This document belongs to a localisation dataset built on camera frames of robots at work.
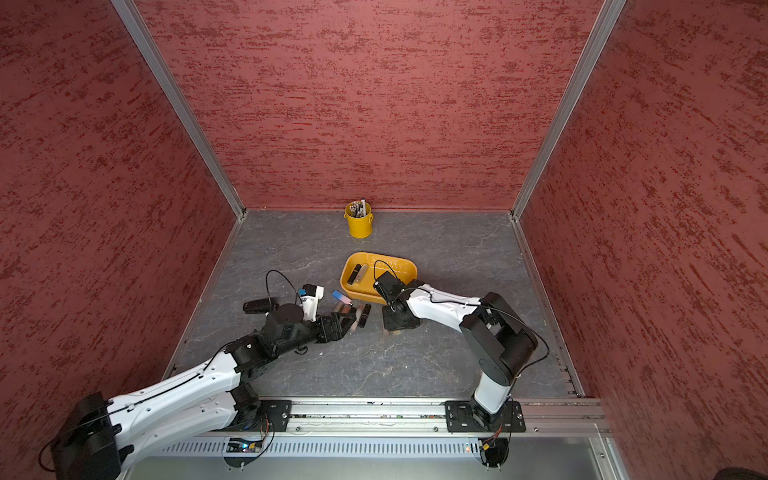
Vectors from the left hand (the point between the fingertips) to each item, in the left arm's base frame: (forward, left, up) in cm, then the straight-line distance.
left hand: (345, 325), depth 78 cm
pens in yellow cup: (+40, 0, +5) cm, 40 cm away
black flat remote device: (+10, +30, -11) cm, 33 cm away
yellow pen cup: (+42, 0, -7) cm, 42 cm away
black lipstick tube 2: (+22, +1, -10) cm, 25 cm away
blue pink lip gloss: (+14, +4, -10) cm, 18 cm away
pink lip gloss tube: (+6, -1, -14) cm, 15 cm away
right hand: (+4, -14, -11) cm, 18 cm away
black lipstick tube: (+8, -4, -12) cm, 15 cm away
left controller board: (-27, +25, -15) cm, 40 cm away
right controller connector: (-26, -38, -13) cm, 48 cm away
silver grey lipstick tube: (+23, -2, -10) cm, 25 cm away
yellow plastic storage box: (+23, -16, -7) cm, 29 cm away
